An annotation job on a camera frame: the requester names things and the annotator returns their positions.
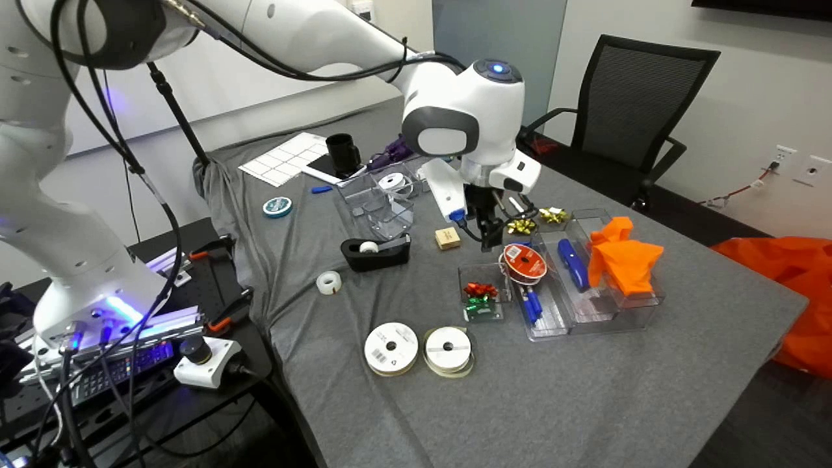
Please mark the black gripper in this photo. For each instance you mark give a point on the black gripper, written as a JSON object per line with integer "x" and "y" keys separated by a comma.
{"x": 488, "y": 201}

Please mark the red gift bow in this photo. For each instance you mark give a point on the red gift bow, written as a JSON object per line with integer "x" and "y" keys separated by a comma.
{"x": 482, "y": 289}

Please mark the small clear plastic box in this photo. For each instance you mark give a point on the small clear plastic box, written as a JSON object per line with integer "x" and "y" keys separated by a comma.
{"x": 482, "y": 301}

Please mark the green gift bow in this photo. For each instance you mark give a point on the green gift bow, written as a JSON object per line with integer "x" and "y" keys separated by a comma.
{"x": 478, "y": 305}

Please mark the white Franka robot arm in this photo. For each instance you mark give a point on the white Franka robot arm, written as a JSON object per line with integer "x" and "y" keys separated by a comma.
{"x": 287, "y": 28}

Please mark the robot base with purple lights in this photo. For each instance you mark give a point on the robot base with purple lights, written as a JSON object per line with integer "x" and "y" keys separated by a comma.
{"x": 131, "y": 335}

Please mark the blue marker in narrow box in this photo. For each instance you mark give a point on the blue marker in narrow box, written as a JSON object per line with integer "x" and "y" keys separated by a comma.
{"x": 529, "y": 305}

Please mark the narrow clear plastic box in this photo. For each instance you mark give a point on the narrow clear plastic box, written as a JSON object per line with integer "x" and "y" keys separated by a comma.
{"x": 547, "y": 327}

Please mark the larger clear plastic box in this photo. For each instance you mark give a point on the larger clear plastic box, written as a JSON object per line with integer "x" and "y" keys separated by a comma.
{"x": 358, "y": 201}

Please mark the white phone box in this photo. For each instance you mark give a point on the white phone box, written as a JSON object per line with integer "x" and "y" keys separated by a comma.
{"x": 318, "y": 168}

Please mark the gold gift bow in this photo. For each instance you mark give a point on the gold gift bow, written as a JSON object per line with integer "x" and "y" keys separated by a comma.
{"x": 521, "y": 227}
{"x": 555, "y": 214}

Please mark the beige cube block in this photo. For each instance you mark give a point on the beige cube block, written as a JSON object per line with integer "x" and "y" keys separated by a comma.
{"x": 448, "y": 237}

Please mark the red ribbon spool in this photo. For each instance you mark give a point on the red ribbon spool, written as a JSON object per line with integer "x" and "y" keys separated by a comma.
{"x": 522, "y": 264}

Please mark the blue marker pen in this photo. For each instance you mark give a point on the blue marker pen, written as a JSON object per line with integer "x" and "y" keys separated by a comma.
{"x": 573, "y": 264}

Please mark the clear plastic tray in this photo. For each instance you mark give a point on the clear plastic tray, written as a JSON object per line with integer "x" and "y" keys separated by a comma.
{"x": 392, "y": 227}

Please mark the black tape dispenser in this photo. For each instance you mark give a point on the black tape dispenser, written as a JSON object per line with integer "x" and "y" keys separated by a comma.
{"x": 374, "y": 253}

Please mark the white ribbon spool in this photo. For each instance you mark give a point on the white ribbon spool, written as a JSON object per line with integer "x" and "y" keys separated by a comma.
{"x": 390, "y": 349}
{"x": 448, "y": 351}

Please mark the clear container under orange cloth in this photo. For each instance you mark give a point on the clear container under orange cloth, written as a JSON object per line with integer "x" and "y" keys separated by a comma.
{"x": 599, "y": 303}

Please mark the orange plastic object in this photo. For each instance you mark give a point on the orange plastic object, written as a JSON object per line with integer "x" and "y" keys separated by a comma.
{"x": 624, "y": 257}

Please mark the black cup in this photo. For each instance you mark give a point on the black cup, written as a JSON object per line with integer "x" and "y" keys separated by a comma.
{"x": 343, "y": 154}

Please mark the small white tape roll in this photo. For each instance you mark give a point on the small white tape roll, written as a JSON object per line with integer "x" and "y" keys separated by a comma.
{"x": 329, "y": 281}

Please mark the small blue cap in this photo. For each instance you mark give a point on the small blue cap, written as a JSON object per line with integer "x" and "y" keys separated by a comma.
{"x": 321, "y": 189}

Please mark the black office chair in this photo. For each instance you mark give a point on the black office chair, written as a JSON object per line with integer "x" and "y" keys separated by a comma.
{"x": 637, "y": 94}

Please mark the blue round tape disc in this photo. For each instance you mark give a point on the blue round tape disc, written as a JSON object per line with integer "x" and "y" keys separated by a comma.
{"x": 275, "y": 206}

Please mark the white label sheet stack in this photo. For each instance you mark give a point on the white label sheet stack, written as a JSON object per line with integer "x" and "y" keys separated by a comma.
{"x": 282, "y": 160}

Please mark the orange bag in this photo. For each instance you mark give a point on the orange bag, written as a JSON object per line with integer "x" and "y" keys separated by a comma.
{"x": 793, "y": 288}

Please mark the black tripod pole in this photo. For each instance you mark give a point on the black tripod pole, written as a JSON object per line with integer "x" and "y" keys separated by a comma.
{"x": 178, "y": 117}

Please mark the white wall outlet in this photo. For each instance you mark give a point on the white wall outlet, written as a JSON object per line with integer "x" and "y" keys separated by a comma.
{"x": 815, "y": 169}
{"x": 784, "y": 156}

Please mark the black wall television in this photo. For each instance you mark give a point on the black wall television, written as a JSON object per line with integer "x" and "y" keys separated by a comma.
{"x": 763, "y": 7}

